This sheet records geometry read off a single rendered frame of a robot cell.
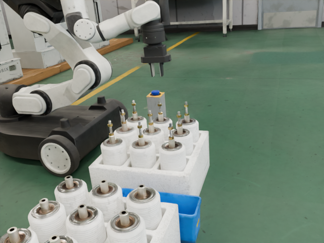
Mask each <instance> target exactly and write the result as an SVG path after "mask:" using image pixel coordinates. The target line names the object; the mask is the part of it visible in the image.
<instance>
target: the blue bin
mask: <svg viewBox="0 0 324 243"><path fill-rule="evenodd" d="M132 190H134V189H129V188H122V196H123V197H127V195H128V194H129V193H130V192H131V191H132ZM158 193H159V195H160V200H161V202H164V203H174V204H178V215H179V228H180V241H181V243H196V240H197V237H198V233H199V230H200V205H201V202H202V201H201V197H199V196H194V195H185V194H176V193H168V192H159V191H158Z"/></svg>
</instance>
